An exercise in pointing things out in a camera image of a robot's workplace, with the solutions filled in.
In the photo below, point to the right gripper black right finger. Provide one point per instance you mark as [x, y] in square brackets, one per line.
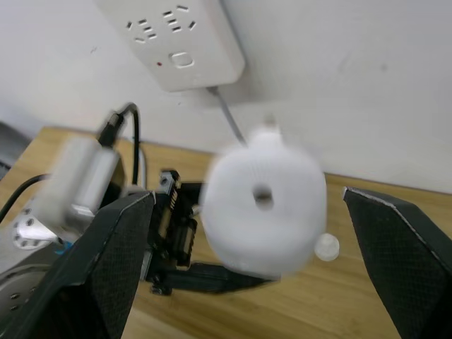
[402, 254]

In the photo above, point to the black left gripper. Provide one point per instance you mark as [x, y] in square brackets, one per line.
[176, 229]

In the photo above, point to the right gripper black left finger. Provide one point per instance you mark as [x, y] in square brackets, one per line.
[106, 268]

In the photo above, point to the white mosquito repellent heater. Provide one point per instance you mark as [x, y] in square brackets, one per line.
[265, 215]

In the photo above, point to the small translucent white bottle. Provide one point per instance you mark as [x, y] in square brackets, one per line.
[327, 247]

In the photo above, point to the white power strip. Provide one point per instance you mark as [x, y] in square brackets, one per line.
[176, 42]

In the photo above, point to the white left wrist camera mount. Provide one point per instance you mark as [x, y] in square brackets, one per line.
[77, 176]

